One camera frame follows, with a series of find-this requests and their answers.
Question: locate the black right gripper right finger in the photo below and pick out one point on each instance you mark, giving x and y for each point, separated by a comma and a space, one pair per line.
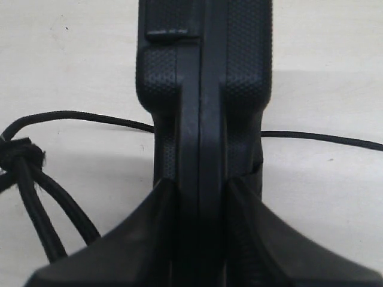
263, 250

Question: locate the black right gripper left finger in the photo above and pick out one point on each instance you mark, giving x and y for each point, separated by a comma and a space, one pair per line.
136, 253

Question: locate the black plastic carrying case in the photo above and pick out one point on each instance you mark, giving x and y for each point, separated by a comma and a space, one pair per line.
203, 72

